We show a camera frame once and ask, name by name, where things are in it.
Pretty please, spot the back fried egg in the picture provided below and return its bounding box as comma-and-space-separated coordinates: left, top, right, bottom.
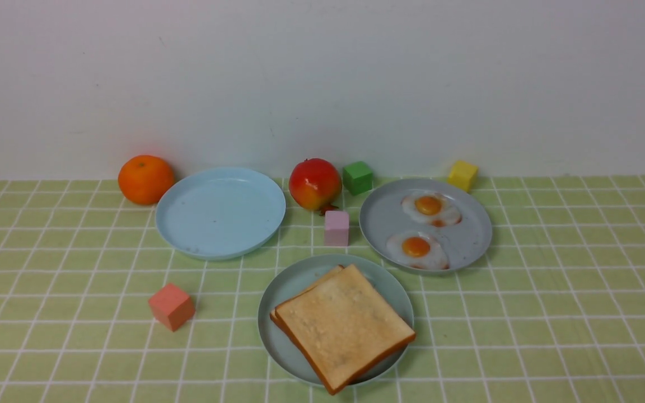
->
401, 190, 462, 228

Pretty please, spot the green cube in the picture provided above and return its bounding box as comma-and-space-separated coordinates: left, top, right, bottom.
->
342, 161, 373, 196

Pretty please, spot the pink cube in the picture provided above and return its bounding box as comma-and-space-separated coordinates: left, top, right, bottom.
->
324, 210, 350, 247

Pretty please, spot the orange fruit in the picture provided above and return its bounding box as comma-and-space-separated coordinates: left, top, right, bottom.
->
118, 155, 176, 205

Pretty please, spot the front fried egg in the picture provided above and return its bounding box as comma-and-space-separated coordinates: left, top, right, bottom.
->
385, 231, 450, 270

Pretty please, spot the toast slice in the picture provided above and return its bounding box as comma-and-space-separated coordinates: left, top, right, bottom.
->
275, 264, 417, 396
269, 265, 344, 327

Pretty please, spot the grey plate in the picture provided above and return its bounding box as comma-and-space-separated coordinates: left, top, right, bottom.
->
359, 178, 493, 276

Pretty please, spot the teal front plate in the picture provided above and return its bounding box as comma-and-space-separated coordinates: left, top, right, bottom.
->
258, 254, 415, 388

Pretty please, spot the red yellow apple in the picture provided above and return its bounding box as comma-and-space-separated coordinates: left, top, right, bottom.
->
288, 158, 343, 216

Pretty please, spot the yellow cube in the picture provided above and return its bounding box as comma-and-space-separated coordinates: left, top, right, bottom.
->
446, 160, 479, 193

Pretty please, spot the light blue plate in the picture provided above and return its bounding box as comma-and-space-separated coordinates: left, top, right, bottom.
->
155, 167, 287, 261

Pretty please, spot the salmon red cube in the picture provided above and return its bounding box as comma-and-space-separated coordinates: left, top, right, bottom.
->
148, 283, 195, 332

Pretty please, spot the fried egg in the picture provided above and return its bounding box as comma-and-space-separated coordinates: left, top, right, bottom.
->
401, 190, 462, 228
385, 231, 450, 270

